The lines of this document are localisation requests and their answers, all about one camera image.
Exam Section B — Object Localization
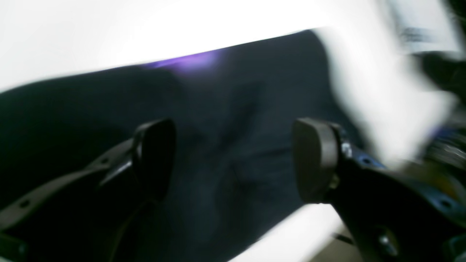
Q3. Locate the black T-shirt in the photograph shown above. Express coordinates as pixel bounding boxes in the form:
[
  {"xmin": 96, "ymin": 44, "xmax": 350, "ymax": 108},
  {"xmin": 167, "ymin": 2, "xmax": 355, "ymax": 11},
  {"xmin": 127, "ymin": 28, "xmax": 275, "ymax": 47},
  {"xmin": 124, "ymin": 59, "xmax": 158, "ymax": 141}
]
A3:
[{"xmin": 0, "ymin": 30, "xmax": 363, "ymax": 262}]

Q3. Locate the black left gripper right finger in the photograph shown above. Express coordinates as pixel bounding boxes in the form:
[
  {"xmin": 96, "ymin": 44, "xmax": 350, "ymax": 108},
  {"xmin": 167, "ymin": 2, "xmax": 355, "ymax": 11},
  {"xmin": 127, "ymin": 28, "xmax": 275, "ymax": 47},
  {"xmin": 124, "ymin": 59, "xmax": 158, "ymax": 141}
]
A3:
[{"xmin": 292, "ymin": 118, "xmax": 465, "ymax": 262}]

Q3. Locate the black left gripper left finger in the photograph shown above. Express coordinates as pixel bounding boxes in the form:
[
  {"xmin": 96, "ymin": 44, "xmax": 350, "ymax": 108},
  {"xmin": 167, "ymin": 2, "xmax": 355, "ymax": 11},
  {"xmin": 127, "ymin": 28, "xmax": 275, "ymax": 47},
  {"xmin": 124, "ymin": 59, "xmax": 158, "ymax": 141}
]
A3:
[{"xmin": 1, "ymin": 119, "xmax": 176, "ymax": 262}]

